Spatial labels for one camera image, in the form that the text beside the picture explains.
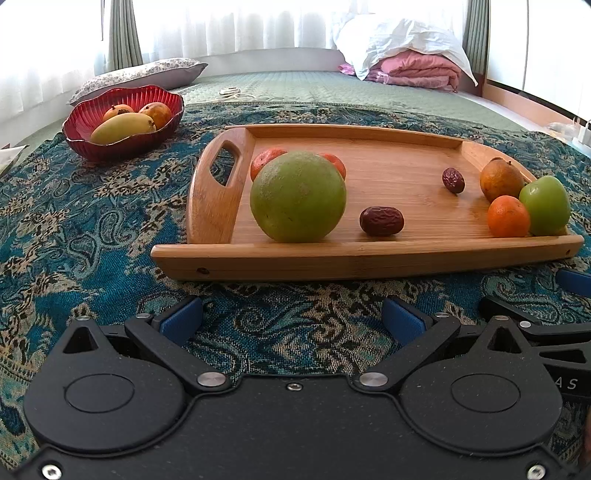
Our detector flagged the large green citrus fruit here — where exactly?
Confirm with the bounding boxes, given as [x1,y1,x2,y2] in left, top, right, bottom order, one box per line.
[250,150,347,243]

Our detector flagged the pink folded blanket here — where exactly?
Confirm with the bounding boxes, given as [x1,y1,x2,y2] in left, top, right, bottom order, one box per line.
[339,50,462,91]

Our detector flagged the wooden tray with handles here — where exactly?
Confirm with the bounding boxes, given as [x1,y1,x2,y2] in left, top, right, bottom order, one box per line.
[151,124,585,281]

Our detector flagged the green quilted mat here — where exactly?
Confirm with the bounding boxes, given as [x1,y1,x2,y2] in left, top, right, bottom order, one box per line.
[178,70,539,136]

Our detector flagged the white paper bag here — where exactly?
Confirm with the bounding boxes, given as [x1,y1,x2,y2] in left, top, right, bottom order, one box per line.
[0,144,30,179]

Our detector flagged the floral pillow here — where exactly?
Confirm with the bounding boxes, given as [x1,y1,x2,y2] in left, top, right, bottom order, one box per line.
[68,58,209,106]

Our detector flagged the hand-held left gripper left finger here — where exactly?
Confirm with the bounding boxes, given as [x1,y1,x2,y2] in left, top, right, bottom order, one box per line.
[61,296,232,396]

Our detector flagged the tangerine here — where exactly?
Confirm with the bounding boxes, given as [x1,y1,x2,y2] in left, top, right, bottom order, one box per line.
[250,147,289,182]
[320,153,347,180]
[488,195,532,238]

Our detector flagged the red date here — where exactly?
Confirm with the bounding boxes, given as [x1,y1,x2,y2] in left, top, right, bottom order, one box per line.
[359,206,405,237]
[442,167,466,195]

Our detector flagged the white sheer curtain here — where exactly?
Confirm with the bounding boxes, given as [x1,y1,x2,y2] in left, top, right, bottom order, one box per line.
[0,0,468,95]

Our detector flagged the green curtain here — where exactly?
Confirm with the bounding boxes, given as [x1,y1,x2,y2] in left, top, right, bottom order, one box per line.
[107,0,144,73]
[463,0,491,85]

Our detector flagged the white duvet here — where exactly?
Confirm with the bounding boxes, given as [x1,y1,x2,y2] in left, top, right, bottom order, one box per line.
[331,13,479,86]

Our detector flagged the small orange red fruit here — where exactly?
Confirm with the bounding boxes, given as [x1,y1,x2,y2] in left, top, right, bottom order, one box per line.
[139,102,172,130]
[102,104,136,121]

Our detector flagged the red ribbed bowl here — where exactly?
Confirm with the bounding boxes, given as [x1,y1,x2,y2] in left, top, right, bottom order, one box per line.
[62,84,185,162]

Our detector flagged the yellow mango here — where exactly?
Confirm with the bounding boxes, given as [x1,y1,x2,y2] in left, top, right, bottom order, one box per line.
[90,113,157,145]

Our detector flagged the white wardrobe with wooden base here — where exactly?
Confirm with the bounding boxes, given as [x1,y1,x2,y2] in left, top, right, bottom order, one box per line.
[484,0,591,126]

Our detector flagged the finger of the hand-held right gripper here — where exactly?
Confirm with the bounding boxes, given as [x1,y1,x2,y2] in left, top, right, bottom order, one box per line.
[555,270,591,297]
[479,294,591,344]

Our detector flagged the small green apple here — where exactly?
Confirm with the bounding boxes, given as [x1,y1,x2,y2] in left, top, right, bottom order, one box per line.
[518,175,571,237]

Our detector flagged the teal paisley blanket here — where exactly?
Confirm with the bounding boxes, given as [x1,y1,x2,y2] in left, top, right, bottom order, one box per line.
[0,102,591,462]

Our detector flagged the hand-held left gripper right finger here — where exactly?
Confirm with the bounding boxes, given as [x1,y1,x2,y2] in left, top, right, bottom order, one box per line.
[353,296,542,396]

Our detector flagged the brown pear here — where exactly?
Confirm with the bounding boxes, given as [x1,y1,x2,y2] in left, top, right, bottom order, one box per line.
[479,157,525,204]

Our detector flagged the white power strip with chargers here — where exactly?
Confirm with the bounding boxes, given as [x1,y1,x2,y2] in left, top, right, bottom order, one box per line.
[547,117,591,149]

